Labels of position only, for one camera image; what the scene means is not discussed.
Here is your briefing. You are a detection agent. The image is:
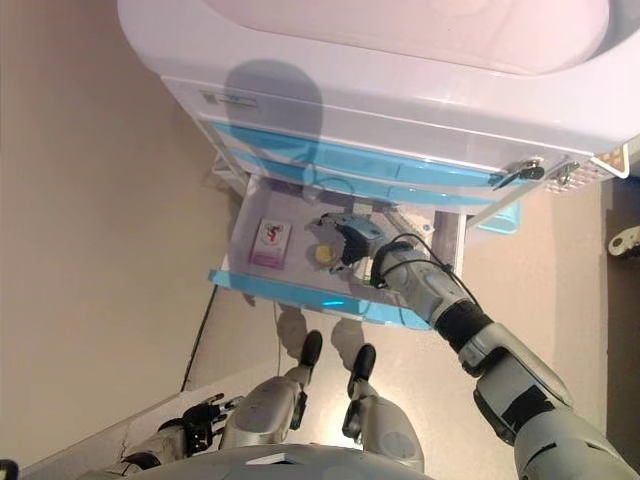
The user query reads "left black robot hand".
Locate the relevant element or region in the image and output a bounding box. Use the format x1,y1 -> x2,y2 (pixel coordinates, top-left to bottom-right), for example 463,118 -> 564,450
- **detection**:
182,392 -> 247,455

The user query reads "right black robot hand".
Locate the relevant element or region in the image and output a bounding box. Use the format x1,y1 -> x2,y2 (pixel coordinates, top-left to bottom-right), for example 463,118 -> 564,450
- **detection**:
304,212 -> 387,275

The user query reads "blue fronted cart drawer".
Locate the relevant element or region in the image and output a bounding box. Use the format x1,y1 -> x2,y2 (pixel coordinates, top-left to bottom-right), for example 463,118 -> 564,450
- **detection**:
233,149 -> 497,207
206,118 -> 507,189
206,171 -> 469,332

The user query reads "white blue medicine box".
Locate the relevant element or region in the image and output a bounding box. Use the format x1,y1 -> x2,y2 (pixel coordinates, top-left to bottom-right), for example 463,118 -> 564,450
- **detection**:
393,211 -> 437,240

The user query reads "pink white medicine box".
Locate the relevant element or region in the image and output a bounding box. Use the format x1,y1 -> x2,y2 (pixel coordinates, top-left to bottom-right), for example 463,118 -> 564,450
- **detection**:
248,218 -> 294,270

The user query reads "left silver robot leg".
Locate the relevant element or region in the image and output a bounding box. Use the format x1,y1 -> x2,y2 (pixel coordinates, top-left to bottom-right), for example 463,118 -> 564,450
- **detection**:
218,329 -> 325,452

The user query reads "silver robot leg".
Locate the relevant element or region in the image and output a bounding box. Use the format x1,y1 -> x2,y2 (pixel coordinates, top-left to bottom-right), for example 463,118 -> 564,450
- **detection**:
218,329 -> 325,452
341,343 -> 427,470

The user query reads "grey robot torso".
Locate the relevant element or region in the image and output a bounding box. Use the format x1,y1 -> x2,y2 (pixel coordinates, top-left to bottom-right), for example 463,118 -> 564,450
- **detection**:
143,441 -> 522,480

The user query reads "waste bin with blue lid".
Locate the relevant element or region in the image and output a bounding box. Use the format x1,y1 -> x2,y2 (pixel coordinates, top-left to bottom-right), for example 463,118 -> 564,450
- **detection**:
473,198 -> 522,237

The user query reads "white cart side rack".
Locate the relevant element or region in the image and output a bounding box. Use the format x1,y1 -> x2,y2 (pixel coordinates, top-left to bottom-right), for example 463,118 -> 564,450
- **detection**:
211,148 -> 242,192

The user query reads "white medical cart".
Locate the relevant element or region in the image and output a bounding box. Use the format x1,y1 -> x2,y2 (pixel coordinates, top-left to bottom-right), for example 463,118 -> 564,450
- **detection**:
117,0 -> 640,241

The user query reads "right silver robot leg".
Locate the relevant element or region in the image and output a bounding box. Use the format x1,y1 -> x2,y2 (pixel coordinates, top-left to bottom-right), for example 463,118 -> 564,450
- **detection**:
341,343 -> 427,470

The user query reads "black cart key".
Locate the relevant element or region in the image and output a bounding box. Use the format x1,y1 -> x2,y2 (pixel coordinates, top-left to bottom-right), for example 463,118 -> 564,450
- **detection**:
491,156 -> 547,190

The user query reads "cart brand label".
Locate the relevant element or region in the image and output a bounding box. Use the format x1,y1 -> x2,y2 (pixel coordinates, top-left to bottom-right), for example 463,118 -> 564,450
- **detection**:
196,88 -> 260,111

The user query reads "metal cart side latch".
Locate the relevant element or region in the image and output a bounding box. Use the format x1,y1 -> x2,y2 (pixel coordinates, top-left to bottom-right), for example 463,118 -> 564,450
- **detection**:
553,159 -> 582,189

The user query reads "white wire basket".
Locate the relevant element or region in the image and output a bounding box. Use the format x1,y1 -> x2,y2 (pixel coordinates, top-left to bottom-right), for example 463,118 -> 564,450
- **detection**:
546,143 -> 632,194

